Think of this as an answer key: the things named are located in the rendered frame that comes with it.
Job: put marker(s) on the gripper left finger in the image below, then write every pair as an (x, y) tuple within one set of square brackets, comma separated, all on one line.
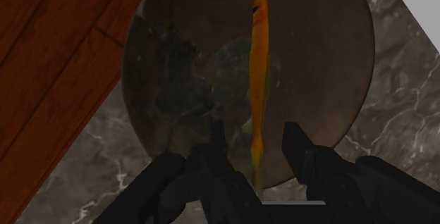
[(209, 178)]

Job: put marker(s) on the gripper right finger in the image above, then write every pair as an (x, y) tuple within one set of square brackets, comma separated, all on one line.
[(343, 185)]

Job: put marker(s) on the orange carrot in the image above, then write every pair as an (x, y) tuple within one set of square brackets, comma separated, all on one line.
[(259, 79)]

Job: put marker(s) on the dark round plate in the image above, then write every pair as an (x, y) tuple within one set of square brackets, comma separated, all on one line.
[(309, 79)]

